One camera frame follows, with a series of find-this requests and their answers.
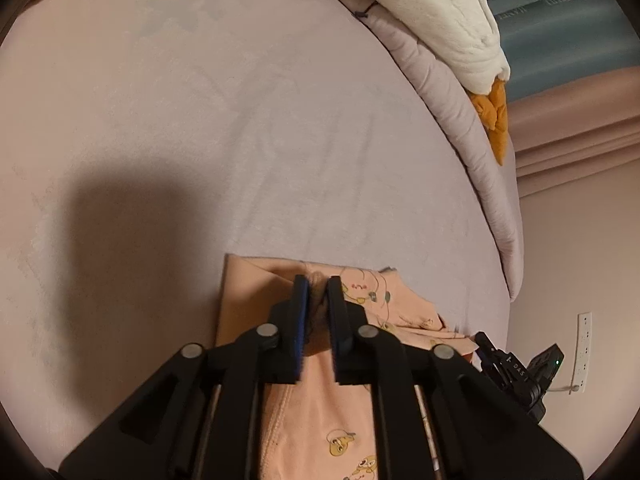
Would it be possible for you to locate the white wall socket strip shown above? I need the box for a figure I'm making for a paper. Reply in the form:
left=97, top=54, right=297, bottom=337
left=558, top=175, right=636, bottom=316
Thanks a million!
left=577, top=312, right=594, bottom=396

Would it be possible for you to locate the white plush goose toy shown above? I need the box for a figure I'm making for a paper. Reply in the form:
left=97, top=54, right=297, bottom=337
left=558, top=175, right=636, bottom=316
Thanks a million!
left=360, top=0, right=512, bottom=167

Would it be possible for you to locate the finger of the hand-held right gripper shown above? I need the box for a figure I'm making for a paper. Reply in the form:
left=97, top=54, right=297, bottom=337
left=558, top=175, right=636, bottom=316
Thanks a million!
left=473, top=331, right=503, bottom=363

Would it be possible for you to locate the peach cartoon print garment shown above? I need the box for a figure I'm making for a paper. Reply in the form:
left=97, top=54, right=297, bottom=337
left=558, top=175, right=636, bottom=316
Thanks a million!
left=215, top=253, right=477, bottom=480

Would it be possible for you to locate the pink curtain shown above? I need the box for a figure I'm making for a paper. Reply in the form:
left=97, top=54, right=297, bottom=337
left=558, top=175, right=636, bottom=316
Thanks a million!
left=507, top=72, right=640, bottom=197

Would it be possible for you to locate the teal padded headboard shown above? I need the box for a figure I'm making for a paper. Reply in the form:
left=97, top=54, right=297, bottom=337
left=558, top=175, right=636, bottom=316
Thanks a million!
left=481, top=0, right=640, bottom=100

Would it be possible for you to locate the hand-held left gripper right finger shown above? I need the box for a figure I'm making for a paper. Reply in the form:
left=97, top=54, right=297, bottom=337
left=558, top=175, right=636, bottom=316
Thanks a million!
left=326, top=276, right=584, bottom=480

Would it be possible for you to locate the lilac quilt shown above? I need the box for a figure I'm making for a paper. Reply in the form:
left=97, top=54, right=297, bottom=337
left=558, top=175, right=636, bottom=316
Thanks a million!
left=327, top=0, right=524, bottom=304

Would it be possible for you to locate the bed with mauve sheet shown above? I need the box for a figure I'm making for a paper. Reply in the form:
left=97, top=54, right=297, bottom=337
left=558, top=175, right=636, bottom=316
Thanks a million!
left=0, top=0, right=517, bottom=480

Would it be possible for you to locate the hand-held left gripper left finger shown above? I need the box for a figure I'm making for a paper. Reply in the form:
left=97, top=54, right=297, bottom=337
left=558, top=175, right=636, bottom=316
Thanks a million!
left=59, top=274, right=312, bottom=480

